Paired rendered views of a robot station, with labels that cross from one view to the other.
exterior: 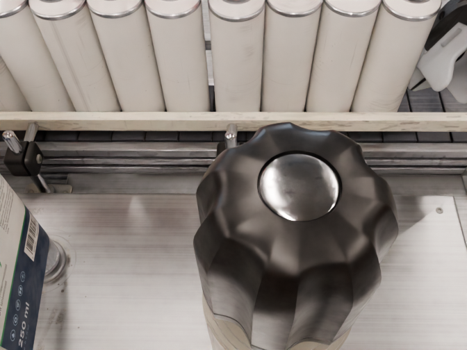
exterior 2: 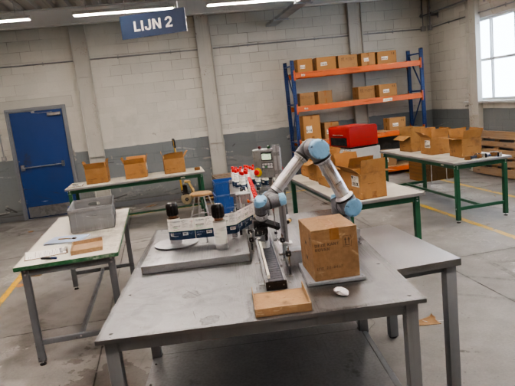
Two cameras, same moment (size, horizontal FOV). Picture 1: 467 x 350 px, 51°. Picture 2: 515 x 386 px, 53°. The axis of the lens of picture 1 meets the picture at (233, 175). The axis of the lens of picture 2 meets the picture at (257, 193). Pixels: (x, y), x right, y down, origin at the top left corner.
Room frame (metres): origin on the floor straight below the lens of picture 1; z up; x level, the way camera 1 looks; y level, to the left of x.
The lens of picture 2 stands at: (0.08, -3.33, 1.79)
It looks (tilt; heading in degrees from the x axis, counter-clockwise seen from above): 10 degrees down; 85
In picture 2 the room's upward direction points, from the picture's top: 6 degrees counter-clockwise
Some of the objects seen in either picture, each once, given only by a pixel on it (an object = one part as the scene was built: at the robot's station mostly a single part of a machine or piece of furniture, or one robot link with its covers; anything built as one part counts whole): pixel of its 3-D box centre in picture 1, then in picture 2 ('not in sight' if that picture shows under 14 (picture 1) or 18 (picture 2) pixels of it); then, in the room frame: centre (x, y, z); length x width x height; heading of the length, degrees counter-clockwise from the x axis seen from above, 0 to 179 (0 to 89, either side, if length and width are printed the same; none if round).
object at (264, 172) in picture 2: not in sight; (267, 162); (0.46, 0.15, 1.38); 0.17 x 0.10 x 0.19; 143
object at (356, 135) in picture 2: not in sight; (354, 160); (2.56, 5.46, 0.61); 0.70 x 0.60 x 1.22; 107
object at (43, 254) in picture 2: not in sight; (44, 253); (-1.28, 0.75, 0.81); 0.38 x 0.36 x 0.02; 95
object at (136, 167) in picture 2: not in sight; (135, 166); (-1.14, 5.42, 0.96); 0.43 x 0.42 x 0.37; 2
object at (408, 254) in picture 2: not in sight; (352, 253); (0.88, -0.29, 0.81); 0.90 x 0.90 x 0.04; 5
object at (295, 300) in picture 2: not in sight; (280, 298); (0.33, -0.95, 0.85); 0.30 x 0.26 x 0.04; 88
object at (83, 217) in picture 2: not in sight; (93, 213); (-1.09, 1.73, 0.91); 0.60 x 0.40 x 0.22; 99
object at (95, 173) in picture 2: not in sight; (96, 171); (-1.77, 5.38, 0.97); 0.47 x 0.41 x 0.37; 91
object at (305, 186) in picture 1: (275, 310); (219, 225); (0.09, -0.02, 1.03); 0.09 x 0.09 x 0.30
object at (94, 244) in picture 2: not in sight; (86, 245); (-0.97, 0.81, 0.82); 0.34 x 0.24 x 0.03; 101
